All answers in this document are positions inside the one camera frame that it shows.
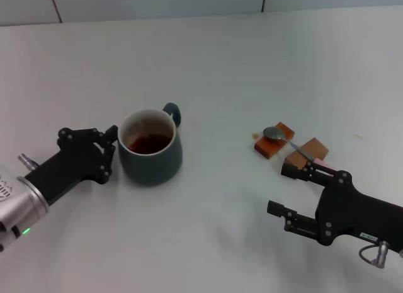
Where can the light brown wooden block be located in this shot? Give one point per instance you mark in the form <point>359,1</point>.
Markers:
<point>315,148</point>

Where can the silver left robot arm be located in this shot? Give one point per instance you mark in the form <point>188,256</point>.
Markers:
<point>19,204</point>

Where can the reddish brown wooden block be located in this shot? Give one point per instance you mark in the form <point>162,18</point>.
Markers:
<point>267,148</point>

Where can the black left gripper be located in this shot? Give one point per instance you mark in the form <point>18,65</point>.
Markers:
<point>69,160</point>

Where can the grey ceramic cup with tea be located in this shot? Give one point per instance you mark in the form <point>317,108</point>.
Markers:
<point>151,170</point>

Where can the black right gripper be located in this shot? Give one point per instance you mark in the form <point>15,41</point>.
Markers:
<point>352,211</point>

